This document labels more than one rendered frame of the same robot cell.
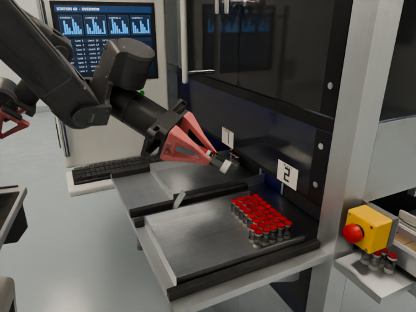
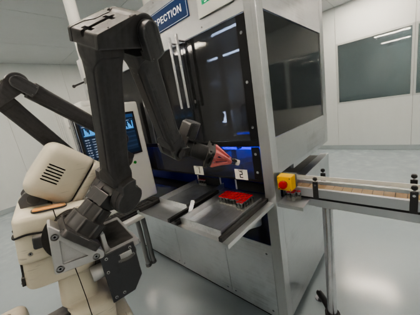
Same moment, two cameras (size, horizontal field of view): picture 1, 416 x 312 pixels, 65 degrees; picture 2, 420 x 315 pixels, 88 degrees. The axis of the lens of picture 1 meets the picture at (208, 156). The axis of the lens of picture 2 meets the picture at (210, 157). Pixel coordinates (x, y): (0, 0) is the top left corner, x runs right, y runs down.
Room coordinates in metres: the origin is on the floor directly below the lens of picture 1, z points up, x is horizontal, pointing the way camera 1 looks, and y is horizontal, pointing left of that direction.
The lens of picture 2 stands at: (-0.23, 0.35, 1.41)
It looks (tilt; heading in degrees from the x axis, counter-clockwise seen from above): 13 degrees down; 339
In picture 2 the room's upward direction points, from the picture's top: 10 degrees counter-clockwise
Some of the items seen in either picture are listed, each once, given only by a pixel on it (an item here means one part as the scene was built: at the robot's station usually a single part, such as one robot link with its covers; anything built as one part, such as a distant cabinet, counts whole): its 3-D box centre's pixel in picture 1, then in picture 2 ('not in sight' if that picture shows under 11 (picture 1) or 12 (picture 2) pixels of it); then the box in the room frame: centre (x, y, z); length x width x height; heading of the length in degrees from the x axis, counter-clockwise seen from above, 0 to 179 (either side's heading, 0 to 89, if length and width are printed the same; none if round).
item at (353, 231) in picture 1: (354, 233); (283, 184); (0.58, -0.31, 1.00); 0.04 x 0.04 x 0.04; 25
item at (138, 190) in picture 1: (207, 205); (204, 205); (0.90, 0.00, 0.87); 0.70 x 0.48 x 0.02; 25
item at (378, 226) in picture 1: (369, 227); (287, 181); (0.60, -0.35, 1.00); 0.08 x 0.07 x 0.07; 115
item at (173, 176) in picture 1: (205, 173); (192, 192); (1.08, 0.01, 0.90); 0.34 x 0.26 x 0.04; 116
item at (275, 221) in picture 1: (262, 216); (237, 198); (0.78, -0.15, 0.91); 0.18 x 0.02 x 0.05; 25
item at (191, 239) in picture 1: (220, 231); (222, 210); (0.72, -0.03, 0.90); 0.34 x 0.26 x 0.04; 115
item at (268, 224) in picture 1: (255, 218); (234, 200); (0.77, -0.13, 0.91); 0.18 x 0.02 x 0.05; 25
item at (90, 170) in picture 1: (121, 167); (134, 209); (1.30, 0.38, 0.82); 0.40 x 0.14 x 0.02; 115
